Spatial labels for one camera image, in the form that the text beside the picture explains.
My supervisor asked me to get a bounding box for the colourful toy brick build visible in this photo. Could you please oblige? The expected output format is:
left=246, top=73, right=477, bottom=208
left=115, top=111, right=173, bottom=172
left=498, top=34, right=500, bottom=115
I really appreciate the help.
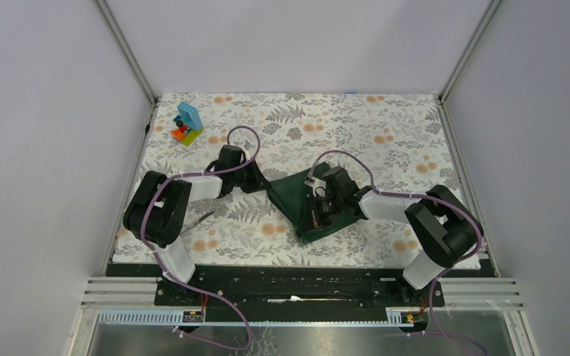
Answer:
left=171, top=102, right=204, bottom=146

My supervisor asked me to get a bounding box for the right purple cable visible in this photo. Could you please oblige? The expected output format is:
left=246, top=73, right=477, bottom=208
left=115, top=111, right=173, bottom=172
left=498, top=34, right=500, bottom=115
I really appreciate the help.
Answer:
left=307, top=149, right=488, bottom=356

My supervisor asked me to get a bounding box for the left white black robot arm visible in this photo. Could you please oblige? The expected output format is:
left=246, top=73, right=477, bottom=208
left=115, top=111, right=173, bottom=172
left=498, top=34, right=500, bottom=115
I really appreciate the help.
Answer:
left=122, top=145, right=271, bottom=305

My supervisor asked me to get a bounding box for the aluminium rail right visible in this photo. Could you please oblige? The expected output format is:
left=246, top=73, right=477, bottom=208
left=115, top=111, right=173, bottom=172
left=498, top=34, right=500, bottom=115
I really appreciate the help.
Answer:
left=439, top=277, right=524, bottom=311

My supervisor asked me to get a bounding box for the aluminium rail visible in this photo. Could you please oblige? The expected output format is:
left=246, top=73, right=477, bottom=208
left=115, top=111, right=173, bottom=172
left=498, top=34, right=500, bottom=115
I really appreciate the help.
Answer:
left=81, top=277, right=157, bottom=307
left=439, top=277, right=524, bottom=311

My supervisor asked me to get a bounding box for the white slotted cable duct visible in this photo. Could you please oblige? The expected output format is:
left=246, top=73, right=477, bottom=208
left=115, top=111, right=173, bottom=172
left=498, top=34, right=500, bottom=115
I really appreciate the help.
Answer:
left=96, top=308, right=414, bottom=328

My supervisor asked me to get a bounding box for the dark green cloth napkin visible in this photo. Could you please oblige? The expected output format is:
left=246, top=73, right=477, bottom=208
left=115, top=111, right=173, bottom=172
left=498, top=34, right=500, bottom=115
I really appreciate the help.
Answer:
left=266, top=168, right=359, bottom=244

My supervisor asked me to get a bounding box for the aluminium frame post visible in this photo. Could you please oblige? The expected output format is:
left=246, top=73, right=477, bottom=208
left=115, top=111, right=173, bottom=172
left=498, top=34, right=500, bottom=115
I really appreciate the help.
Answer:
left=438, top=0, right=503, bottom=103
left=92, top=0, right=158, bottom=105

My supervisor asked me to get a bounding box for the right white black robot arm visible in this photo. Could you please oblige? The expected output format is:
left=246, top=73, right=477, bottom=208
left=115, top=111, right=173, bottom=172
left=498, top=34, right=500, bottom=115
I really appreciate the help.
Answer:
left=301, top=167, right=484, bottom=306

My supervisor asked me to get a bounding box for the right aluminium frame post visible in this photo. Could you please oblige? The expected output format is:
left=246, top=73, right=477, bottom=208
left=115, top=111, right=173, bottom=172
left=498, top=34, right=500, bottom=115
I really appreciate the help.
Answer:
left=438, top=0, right=503, bottom=103

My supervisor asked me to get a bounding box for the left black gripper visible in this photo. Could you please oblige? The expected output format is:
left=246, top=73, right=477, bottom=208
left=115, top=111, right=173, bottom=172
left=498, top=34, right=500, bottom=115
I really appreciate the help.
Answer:
left=230, top=156, right=271, bottom=193

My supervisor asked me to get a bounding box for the aluminium rail left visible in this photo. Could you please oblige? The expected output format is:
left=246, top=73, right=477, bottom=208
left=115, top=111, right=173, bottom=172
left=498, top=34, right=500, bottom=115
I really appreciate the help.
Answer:
left=81, top=277, right=157, bottom=307

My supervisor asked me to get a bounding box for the left aluminium frame post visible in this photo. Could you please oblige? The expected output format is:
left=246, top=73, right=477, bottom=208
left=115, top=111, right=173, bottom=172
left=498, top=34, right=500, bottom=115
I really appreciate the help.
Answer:
left=92, top=0, right=158, bottom=105

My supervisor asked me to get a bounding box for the purple cable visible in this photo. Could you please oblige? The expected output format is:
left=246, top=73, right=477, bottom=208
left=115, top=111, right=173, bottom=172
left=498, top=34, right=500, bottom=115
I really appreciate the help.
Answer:
left=307, top=149, right=488, bottom=356
left=139, top=125, right=261, bottom=352

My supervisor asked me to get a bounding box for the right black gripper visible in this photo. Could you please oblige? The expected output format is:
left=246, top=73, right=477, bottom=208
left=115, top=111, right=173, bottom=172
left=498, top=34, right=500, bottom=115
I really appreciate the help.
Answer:
left=296, top=193, right=344, bottom=237

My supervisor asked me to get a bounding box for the floral patterned table mat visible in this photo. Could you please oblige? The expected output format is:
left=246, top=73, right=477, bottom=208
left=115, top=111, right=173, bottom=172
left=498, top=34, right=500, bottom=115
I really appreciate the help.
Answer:
left=140, top=93, right=460, bottom=268

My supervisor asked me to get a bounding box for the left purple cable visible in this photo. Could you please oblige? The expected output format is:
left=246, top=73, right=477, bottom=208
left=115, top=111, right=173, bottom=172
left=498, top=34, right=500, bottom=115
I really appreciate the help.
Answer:
left=139, top=125, right=261, bottom=352

